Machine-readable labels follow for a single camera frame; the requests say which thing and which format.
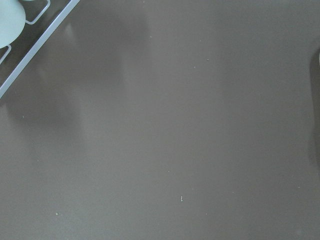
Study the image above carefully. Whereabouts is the light green bowl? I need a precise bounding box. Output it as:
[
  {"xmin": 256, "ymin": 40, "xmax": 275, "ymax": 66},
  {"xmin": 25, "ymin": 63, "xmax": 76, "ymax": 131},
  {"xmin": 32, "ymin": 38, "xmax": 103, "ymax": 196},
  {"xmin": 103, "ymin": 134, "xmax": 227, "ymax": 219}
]
[{"xmin": 0, "ymin": 0, "xmax": 26, "ymax": 48}]

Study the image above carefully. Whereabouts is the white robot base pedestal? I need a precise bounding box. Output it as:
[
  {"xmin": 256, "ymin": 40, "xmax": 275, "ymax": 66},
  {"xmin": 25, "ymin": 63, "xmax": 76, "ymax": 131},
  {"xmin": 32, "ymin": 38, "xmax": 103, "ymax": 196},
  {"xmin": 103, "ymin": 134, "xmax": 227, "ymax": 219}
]
[{"xmin": 0, "ymin": 0, "xmax": 79, "ymax": 97}]

